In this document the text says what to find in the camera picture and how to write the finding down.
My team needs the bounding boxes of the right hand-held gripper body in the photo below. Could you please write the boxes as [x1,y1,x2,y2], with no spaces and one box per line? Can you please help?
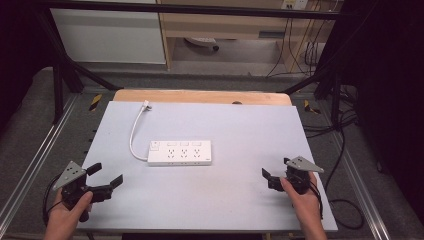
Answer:
[268,155,325,196]

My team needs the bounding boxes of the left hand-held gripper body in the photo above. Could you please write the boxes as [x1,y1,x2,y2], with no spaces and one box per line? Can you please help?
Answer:
[52,160,114,223]

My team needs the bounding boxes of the person's right hand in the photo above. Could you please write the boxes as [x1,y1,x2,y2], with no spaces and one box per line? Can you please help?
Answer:
[279,171,323,224]

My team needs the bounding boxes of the person's left hand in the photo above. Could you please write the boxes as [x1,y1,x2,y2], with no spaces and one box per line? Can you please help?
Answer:
[46,189,94,232]

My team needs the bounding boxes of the pale grey table board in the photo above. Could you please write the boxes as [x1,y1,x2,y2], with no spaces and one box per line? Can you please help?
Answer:
[77,100,339,234]

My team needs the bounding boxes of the white power strip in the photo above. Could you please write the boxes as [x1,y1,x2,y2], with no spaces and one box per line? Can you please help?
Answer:
[146,139,213,167]

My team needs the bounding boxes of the wooden table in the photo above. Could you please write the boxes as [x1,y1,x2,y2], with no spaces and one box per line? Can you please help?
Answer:
[112,88,294,107]

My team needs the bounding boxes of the black curtain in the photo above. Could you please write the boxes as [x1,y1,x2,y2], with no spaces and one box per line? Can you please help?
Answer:
[339,0,424,218]
[0,0,54,133]

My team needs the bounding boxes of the white cabinet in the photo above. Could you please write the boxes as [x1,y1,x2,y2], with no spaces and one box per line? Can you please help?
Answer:
[49,0,167,65]

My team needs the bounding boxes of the white device under desk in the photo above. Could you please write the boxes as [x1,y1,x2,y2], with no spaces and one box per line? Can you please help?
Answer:
[184,36,221,52]

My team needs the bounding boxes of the wooden desk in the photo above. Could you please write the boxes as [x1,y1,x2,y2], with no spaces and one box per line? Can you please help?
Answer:
[155,0,338,72]

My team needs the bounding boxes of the aluminium floor rail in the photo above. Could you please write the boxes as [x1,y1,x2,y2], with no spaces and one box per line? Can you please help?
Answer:
[328,131,392,240]
[0,94,80,228]

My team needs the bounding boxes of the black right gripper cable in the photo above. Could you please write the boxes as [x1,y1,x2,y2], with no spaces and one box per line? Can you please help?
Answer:
[309,184,325,220]

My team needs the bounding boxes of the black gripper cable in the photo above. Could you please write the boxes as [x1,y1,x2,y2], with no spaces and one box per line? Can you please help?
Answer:
[42,173,66,228]
[309,184,325,220]

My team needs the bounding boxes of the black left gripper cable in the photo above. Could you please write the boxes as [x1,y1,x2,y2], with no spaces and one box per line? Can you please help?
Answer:
[42,173,66,228]

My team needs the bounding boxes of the white power strip cable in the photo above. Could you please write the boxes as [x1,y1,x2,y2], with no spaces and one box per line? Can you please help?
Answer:
[129,107,150,163]

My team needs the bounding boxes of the bundle of black floor cables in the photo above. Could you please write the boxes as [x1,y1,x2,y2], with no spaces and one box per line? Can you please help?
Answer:
[300,84,360,140]

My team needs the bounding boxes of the long black floor cable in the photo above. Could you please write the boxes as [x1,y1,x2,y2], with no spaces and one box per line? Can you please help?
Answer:
[323,128,365,231]

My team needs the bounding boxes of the hanging black cables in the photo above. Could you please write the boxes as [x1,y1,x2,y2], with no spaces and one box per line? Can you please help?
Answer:
[265,13,329,78]

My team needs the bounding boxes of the wall socket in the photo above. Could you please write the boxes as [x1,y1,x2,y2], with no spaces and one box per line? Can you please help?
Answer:
[280,0,309,11]

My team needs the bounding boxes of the black metal frame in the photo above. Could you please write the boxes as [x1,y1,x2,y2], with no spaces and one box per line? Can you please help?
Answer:
[34,1,348,125]

